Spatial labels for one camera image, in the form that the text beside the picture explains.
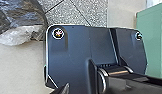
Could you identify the black trash bag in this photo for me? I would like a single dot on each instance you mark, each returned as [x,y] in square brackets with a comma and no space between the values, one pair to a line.
[17,20]

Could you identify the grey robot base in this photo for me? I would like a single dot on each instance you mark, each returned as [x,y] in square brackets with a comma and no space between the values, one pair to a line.
[80,56]

